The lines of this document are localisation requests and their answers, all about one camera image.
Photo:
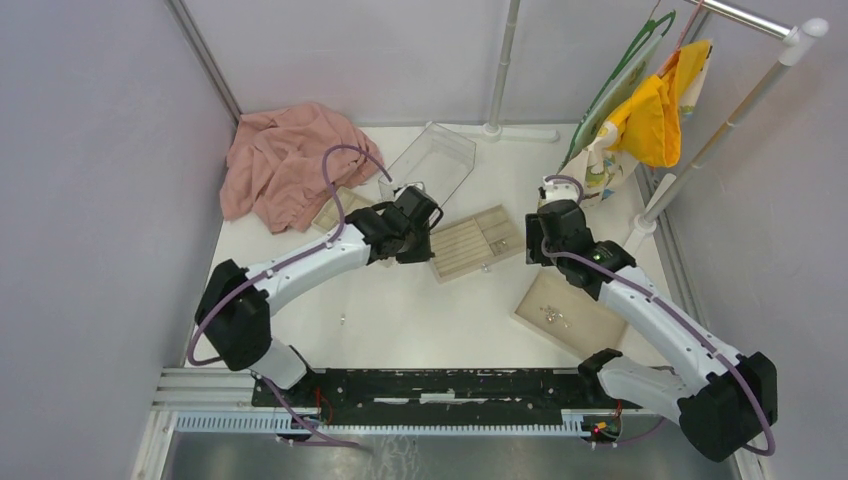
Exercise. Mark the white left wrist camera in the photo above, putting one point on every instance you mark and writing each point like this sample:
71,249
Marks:
397,190

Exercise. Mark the green cartoon print cloth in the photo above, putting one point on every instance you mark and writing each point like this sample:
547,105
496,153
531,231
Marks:
619,86

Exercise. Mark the pink crumpled cloth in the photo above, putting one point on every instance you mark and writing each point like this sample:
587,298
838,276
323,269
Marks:
274,167

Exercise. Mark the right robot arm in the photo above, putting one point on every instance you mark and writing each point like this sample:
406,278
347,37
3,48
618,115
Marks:
722,400

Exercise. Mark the beige ring roll tray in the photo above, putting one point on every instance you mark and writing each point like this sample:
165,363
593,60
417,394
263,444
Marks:
462,247

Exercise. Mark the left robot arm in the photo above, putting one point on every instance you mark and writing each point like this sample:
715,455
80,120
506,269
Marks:
238,303

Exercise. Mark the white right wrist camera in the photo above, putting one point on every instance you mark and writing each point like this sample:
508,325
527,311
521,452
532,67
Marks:
554,191

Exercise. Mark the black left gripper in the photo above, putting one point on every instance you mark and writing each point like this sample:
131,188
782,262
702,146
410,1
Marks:
422,253

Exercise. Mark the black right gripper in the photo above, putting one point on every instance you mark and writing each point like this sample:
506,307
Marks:
534,233

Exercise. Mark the clear acrylic box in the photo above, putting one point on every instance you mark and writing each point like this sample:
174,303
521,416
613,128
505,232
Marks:
437,162

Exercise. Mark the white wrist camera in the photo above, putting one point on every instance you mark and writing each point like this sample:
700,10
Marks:
397,190
554,191

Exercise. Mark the cream cartoon print garment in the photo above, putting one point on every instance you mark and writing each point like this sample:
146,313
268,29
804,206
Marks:
597,171

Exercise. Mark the beige open flat tray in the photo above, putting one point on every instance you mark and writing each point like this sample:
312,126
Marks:
568,317

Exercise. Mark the yellow garment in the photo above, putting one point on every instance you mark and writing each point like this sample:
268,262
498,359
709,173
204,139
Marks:
648,125

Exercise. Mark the green hanger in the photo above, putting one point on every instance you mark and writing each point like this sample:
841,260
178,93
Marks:
652,27

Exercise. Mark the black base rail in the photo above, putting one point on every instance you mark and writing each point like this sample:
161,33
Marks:
446,398

